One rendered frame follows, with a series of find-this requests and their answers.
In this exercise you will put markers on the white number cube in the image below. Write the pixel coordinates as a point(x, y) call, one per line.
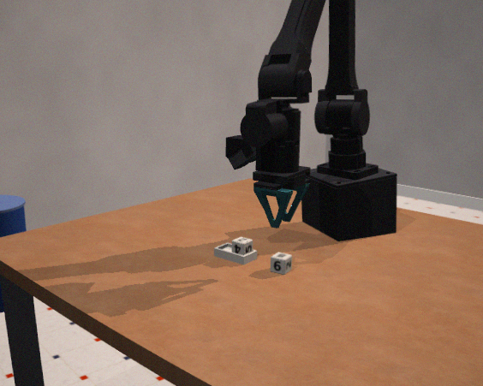
point(281, 263)
point(242, 246)

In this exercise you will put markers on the white rectangular tray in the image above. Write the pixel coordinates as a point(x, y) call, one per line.
point(225, 251)

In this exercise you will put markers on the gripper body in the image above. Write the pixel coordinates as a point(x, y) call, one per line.
point(286, 170)

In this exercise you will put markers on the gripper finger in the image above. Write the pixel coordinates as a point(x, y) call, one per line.
point(300, 193)
point(283, 194)

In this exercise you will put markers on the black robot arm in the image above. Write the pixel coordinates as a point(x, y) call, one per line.
point(280, 81)

